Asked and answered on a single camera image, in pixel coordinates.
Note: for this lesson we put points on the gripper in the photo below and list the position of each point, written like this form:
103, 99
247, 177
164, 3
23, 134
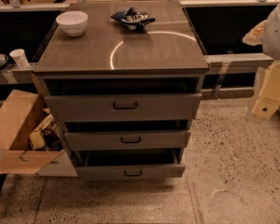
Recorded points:
276, 34

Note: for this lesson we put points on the grey top drawer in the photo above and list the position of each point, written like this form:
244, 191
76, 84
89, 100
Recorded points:
123, 107

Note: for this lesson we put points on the grey drawer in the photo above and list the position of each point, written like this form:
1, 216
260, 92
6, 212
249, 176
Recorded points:
123, 107
127, 140
130, 164

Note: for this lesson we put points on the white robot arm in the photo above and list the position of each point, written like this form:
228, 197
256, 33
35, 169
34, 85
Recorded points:
267, 34

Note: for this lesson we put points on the grey middle drawer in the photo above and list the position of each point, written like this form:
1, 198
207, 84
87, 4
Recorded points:
127, 140

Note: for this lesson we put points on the grey drawer cabinet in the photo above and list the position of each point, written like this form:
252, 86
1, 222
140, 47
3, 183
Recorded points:
110, 59

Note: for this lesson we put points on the grey bottom drawer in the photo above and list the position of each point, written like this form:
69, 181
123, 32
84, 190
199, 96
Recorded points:
130, 164

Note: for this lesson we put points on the open cardboard box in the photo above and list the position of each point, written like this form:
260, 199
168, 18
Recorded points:
20, 114

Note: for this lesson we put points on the blue crumpled snack bag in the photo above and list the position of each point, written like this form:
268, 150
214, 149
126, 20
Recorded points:
133, 18

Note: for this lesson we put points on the white ceramic bowl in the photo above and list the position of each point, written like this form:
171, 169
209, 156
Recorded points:
73, 23

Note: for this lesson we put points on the items inside cardboard box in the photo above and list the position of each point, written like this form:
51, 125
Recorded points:
46, 135

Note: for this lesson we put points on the white paper cup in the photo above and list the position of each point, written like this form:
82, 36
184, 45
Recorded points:
19, 57

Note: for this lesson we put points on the metal shelf rail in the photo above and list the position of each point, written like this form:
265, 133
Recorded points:
237, 63

